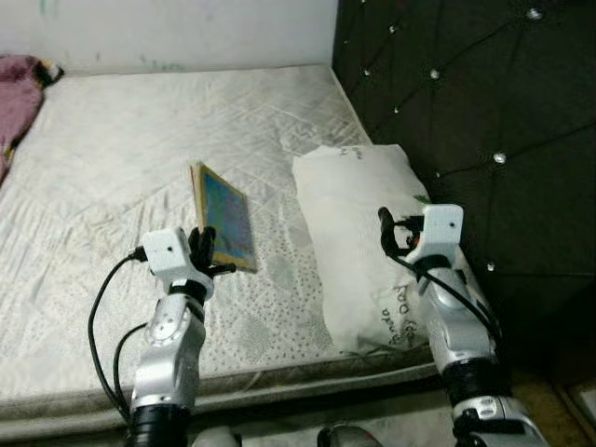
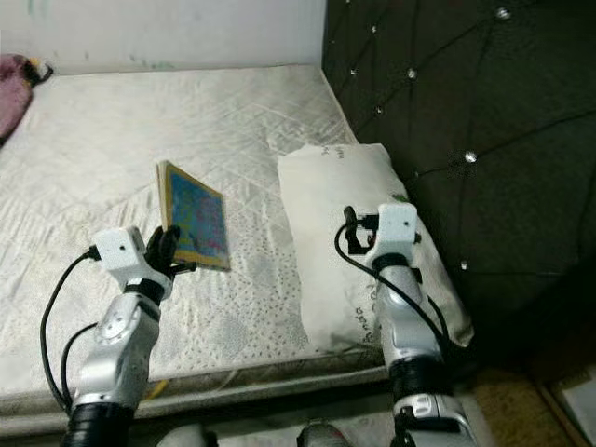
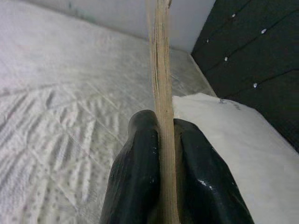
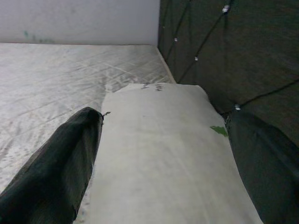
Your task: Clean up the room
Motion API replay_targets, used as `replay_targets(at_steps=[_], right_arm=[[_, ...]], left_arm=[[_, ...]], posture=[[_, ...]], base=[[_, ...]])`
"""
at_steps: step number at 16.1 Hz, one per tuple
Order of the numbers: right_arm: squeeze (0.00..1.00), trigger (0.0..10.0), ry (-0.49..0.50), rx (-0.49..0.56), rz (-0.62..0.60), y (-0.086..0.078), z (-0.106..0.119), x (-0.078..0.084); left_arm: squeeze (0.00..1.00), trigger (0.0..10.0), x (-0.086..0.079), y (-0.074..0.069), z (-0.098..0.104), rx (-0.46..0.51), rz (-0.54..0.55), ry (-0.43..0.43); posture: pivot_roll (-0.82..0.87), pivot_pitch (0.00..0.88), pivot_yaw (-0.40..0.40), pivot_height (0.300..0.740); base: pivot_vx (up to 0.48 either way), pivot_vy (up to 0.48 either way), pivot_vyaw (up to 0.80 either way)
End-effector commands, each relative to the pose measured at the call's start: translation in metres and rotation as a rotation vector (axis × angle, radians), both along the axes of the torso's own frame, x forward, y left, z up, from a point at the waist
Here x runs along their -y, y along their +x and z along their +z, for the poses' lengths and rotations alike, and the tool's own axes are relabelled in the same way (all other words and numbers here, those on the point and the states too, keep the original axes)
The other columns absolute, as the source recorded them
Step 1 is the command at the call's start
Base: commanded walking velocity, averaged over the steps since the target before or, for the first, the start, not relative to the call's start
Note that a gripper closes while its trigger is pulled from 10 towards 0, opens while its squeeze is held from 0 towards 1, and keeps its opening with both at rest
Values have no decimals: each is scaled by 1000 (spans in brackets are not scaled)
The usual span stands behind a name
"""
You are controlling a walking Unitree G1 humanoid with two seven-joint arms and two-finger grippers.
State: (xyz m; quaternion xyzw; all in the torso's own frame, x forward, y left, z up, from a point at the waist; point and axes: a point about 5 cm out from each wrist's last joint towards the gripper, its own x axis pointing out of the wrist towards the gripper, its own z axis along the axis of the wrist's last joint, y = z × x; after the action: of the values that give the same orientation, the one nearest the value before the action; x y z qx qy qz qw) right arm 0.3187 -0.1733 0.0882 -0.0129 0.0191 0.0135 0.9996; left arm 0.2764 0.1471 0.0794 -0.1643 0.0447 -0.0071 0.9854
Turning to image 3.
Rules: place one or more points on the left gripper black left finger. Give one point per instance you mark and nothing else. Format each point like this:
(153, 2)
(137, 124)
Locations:
(133, 182)

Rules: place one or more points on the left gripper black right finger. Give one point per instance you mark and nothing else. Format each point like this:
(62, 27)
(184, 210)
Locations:
(205, 186)

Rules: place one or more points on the blue yellow board book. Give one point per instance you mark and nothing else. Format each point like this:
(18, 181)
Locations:
(163, 93)

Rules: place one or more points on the off-white pillow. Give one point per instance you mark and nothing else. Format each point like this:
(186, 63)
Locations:
(245, 144)

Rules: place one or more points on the white quilted mattress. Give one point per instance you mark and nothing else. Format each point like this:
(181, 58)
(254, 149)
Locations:
(70, 93)

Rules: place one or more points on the black tufted headboard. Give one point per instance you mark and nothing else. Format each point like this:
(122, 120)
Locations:
(257, 58)

